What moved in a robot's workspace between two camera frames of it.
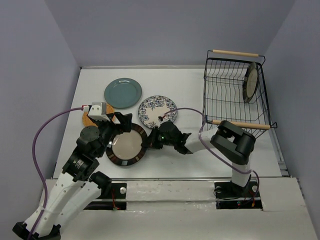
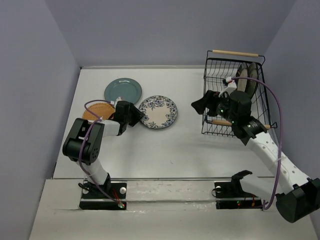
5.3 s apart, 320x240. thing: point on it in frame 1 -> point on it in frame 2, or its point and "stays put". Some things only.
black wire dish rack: x=234 y=91 stays put
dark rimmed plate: x=250 y=83 stays put
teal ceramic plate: x=123 y=93 stays put
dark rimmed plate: x=125 y=149 -> x=242 y=72
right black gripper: x=151 y=140 -> x=213 y=98
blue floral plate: x=155 y=109 stays put
